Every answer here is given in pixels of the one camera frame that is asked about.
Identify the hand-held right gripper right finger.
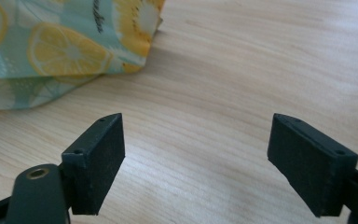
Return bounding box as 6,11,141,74
267,112,358,218

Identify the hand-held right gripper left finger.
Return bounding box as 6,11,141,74
61,112,127,217

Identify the lemon print fabric bag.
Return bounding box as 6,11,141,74
0,0,167,112

